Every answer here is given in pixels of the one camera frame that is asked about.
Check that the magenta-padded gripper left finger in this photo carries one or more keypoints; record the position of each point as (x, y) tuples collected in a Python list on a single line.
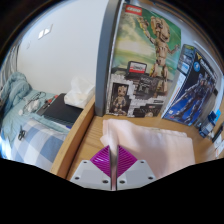
[(95, 170)]

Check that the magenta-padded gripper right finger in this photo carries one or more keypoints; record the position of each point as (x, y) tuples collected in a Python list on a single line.
[(131, 170)]

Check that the pink towel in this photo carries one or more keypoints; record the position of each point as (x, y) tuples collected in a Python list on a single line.
[(153, 146)]

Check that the black laptop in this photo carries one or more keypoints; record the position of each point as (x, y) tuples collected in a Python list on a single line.
[(63, 110)]

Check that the white tissue pack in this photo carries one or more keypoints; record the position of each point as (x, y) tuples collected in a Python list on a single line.
[(79, 93)]

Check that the black scissors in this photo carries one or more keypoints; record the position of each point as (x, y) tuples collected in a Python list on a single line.
[(22, 133)]

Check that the blue robot model kit box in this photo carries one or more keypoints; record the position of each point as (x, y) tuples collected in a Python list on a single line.
[(191, 90)]

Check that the green tree figure toy box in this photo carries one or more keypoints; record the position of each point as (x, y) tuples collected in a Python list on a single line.
[(143, 66)]

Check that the teal blanket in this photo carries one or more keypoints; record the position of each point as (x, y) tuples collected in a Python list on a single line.
[(15, 96)]

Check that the grey striped curtain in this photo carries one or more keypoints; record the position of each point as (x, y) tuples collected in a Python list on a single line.
[(9, 63)]

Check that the grey metal frame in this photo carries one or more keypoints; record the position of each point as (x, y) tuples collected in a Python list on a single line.
[(103, 66)]

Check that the white wall switch plate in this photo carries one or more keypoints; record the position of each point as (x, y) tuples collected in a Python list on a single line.
[(41, 34), (48, 29)]

